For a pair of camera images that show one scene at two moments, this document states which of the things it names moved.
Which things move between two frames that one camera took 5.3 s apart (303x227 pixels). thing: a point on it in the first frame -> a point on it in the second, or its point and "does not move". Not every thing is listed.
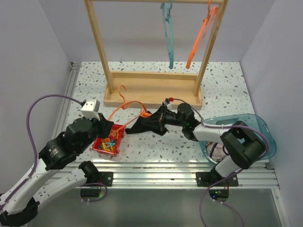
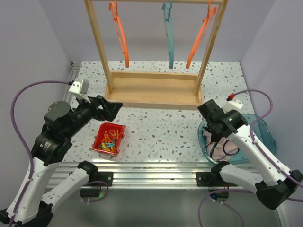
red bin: x=97 y=141 does not move
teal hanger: x=171 y=48 does not move
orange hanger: x=123 y=106 -> x=113 y=7
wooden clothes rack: x=152 y=90 does not move
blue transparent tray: x=239 y=119 does not move
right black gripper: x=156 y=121 -> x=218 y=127
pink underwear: x=216 y=151 does not move
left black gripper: x=105 y=125 -> x=110 y=109
